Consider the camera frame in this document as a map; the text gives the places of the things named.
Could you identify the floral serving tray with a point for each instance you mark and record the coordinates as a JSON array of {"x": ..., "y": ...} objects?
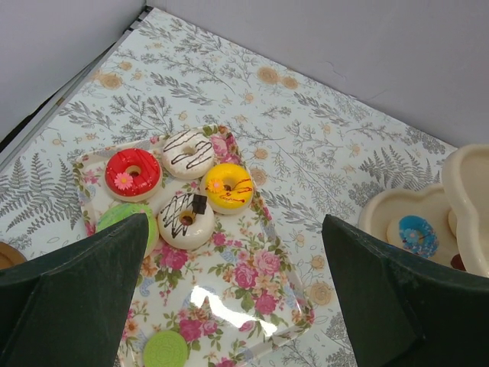
[{"x": 232, "y": 299}]

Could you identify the yellow glazed donut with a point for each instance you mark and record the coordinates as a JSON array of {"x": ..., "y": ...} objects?
[{"x": 228, "y": 187}]

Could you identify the white donut chocolate stripes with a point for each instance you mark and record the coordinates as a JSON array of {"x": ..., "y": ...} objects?
[{"x": 188, "y": 154}]

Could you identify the red glazed donut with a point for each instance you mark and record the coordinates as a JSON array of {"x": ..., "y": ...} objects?
[{"x": 133, "y": 175}]

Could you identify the cream three-tier dessert stand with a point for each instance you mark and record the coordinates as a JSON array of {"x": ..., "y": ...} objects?
[{"x": 457, "y": 209}]

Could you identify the green glazed donut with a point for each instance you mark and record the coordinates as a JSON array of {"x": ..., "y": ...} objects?
[{"x": 123, "y": 211}]

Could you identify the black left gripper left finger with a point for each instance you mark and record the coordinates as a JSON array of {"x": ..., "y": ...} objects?
[{"x": 69, "y": 307}]

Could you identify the white donut with chocolate square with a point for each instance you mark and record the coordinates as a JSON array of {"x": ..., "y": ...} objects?
[{"x": 186, "y": 221}]

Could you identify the aluminium frame rail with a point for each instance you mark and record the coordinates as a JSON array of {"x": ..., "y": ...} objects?
[{"x": 47, "y": 49}]

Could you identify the blue glazed donut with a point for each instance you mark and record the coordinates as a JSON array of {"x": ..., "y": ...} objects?
[{"x": 413, "y": 234}]

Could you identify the brown wooden coaster far left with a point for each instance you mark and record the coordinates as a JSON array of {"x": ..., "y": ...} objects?
[{"x": 9, "y": 256}]

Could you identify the green round biscuit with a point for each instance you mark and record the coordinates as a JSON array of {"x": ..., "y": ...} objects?
[{"x": 165, "y": 349}]

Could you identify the floral tablecloth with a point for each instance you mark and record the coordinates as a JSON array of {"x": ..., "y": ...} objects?
[{"x": 310, "y": 150}]

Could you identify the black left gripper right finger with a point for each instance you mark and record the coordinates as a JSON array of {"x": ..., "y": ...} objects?
[{"x": 403, "y": 310}]

